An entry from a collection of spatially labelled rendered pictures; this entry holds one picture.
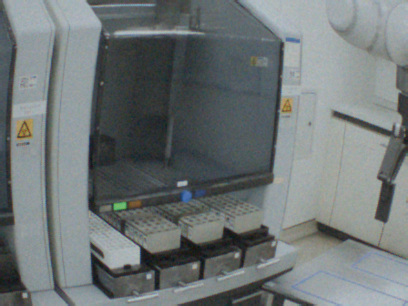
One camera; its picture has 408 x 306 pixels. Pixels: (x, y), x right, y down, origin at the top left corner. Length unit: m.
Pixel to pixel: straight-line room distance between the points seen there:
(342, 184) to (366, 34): 3.13
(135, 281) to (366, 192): 2.44
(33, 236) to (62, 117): 0.31
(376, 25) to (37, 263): 1.04
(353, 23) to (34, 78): 0.79
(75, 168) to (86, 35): 0.32
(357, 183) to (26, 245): 2.73
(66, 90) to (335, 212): 2.83
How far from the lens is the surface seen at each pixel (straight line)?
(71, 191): 1.40
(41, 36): 1.26
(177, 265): 1.56
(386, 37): 0.73
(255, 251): 1.74
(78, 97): 1.34
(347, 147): 3.77
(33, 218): 1.37
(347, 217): 3.83
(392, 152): 0.88
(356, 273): 1.57
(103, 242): 1.51
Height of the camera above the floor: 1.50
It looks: 15 degrees down
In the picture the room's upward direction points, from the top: 5 degrees clockwise
